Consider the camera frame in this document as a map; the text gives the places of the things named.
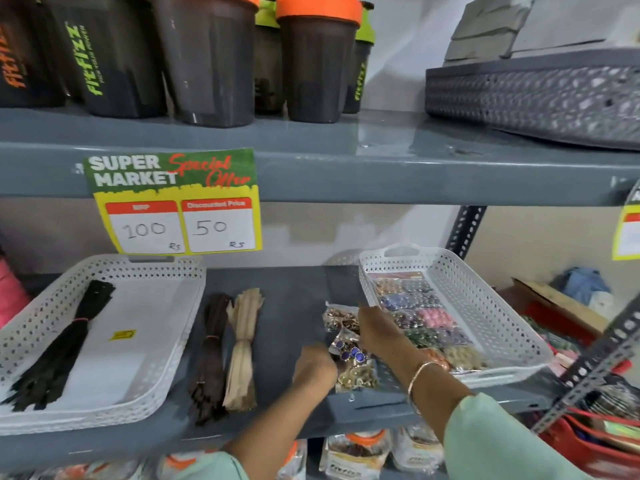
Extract clear packed jar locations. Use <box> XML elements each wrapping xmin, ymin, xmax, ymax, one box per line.
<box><xmin>391</xmin><ymin>424</ymin><xmax>447</xmax><ymax>474</ymax></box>

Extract person's left forearm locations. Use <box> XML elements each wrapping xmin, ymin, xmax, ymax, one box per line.
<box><xmin>224</xmin><ymin>379</ymin><xmax>327</xmax><ymax>480</ymax></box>

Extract row of dark shaker bottles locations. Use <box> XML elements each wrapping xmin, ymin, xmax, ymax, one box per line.
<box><xmin>0</xmin><ymin>0</ymin><xmax>376</xmax><ymax>129</ymax></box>

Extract red plastic basket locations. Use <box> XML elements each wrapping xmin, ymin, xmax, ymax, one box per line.
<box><xmin>537</xmin><ymin>407</ymin><xmax>640</xmax><ymax>480</ymax></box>

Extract dark brown zipper bundle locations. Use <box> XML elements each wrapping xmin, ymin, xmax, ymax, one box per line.
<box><xmin>188</xmin><ymin>293</ymin><xmax>234</xmax><ymax>426</ymax></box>

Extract clear packet of decorative buttons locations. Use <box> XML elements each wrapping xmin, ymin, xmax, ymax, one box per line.
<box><xmin>322</xmin><ymin>302</ymin><xmax>381</xmax><ymax>394</ymax></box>

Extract white perforated tray with handle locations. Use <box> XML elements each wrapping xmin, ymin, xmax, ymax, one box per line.
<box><xmin>358</xmin><ymin>243</ymin><xmax>554</xmax><ymax>389</ymax></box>

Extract brown cardboard box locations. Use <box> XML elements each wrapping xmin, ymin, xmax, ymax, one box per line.
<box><xmin>498</xmin><ymin>277</ymin><xmax>612</xmax><ymax>345</ymax></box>

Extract grey perforated plastic basket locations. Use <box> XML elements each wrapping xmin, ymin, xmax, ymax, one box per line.
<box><xmin>425</xmin><ymin>47</ymin><xmax>640</xmax><ymax>151</ymax></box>

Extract blue cloth bundle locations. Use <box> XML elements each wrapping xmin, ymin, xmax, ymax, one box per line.
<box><xmin>550</xmin><ymin>267</ymin><xmax>615</xmax><ymax>315</ymax></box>

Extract person's left hand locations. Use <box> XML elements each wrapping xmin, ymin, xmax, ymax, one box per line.
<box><xmin>292</xmin><ymin>343</ymin><xmax>339</xmax><ymax>391</ymax></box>

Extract grey metal shelf board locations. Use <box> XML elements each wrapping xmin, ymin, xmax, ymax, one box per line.
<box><xmin>0</xmin><ymin>106</ymin><xmax>640</xmax><ymax>207</ymax></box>
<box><xmin>0</xmin><ymin>265</ymin><xmax>566</xmax><ymax>473</ymax></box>

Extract green yellow price sign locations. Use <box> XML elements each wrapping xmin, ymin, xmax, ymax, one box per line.
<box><xmin>82</xmin><ymin>148</ymin><xmax>263</xmax><ymax>256</ymax></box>
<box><xmin>612</xmin><ymin>181</ymin><xmax>640</xmax><ymax>261</ymax></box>

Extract beige zipper bundle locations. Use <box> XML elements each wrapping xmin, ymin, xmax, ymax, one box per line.
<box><xmin>222</xmin><ymin>288</ymin><xmax>265</xmax><ymax>413</ymax></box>

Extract grey perforated shelf post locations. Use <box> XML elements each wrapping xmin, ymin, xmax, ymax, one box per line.
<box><xmin>531</xmin><ymin>294</ymin><xmax>640</xmax><ymax>435</ymax></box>

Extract person's right hand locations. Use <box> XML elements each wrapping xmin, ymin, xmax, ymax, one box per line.
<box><xmin>357</xmin><ymin>305</ymin><xmax>407</xmax><ymax>356</ymax></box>

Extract packed bottle with orange lid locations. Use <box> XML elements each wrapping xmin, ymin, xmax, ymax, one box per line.
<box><xmin>276</xmin><ymin>439</ymin><xmax>309</xmax><ymax>480</ymax></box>

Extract person's right forearm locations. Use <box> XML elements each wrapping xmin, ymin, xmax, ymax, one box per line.
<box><xmin>384</xmin><ymin>342</ymin><xmax>476</xmax><ymax>445</ymax></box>

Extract packed jar with orange lid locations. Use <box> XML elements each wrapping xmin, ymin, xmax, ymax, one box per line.
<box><xmin>319</xmin><ymin>429</ymin><xmax>394</xmax><ymax>480</ymax></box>

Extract grey flat boards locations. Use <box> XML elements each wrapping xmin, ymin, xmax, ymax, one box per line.
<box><xmin>443</xmin><ymin>0</ymin><xmax>640</xmax><ymax>67</ymax></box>

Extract gold bangle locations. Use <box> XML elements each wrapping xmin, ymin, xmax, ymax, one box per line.
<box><xmin>407</xmin><ymin>361</ymin><xmax>445</xmax><ymax>416</ymax></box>

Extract white perforated plastic tray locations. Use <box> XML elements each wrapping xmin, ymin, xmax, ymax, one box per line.
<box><xmin>0</xmin><ymin>254</ymin><xmax>207</xmax><ymax>437</ymax></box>

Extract black white striped item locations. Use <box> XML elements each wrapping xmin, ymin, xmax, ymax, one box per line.
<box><xmin>582</xmin><ymin>377</ymin><xmax>640</xmax><ymax>423</ymax></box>

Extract pink cloth item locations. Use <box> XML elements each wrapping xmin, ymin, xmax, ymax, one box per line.
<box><xmin>0</xmin><ymin>247</ymin><xmax>32</xmax><ymax>329</ymax></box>

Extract black zipper bundle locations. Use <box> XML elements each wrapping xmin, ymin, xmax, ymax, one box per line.
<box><xmin>1</xmin><ymin>280</ymin><xmax>116</xmax><ymax>413</ymax></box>

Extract black perforated shelf post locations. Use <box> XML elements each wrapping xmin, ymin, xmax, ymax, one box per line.
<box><xmin>444</xmin><ymin>205</ymin><xmax>488</xmax><ymax>260</ymax></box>

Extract sheet of colourful bead packets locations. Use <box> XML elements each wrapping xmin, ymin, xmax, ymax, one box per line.
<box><xmin>369</xmin><ymin>271</ymin><xmax>490</xmax><ymax>375</ymax></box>

